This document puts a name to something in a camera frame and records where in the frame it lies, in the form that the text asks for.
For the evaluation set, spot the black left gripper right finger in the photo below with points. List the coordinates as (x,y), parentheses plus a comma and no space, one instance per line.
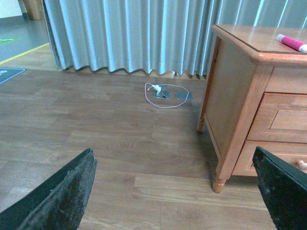
(283,188)

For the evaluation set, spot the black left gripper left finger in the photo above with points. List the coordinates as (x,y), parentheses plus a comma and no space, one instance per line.
(58,203)

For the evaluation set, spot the pink marker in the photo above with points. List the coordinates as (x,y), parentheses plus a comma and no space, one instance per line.
(292,43)

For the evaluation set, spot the lower drawer wooden knob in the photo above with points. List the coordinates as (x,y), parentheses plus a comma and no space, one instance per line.
(302,165)

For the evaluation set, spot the wooden nightstand cabinet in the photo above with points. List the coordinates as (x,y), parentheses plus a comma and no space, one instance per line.
(245,63)

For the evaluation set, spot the closed metal floor plate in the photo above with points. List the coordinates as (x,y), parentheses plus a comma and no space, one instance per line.
(183,95)

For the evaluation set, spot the open metal floor socket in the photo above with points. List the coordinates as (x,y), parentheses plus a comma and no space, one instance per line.
(164,94)

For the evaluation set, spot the white plug in socket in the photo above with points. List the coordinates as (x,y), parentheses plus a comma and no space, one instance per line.
(157,88)

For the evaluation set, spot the grey pleated curtain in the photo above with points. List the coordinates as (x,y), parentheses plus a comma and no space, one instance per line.
(160,35)

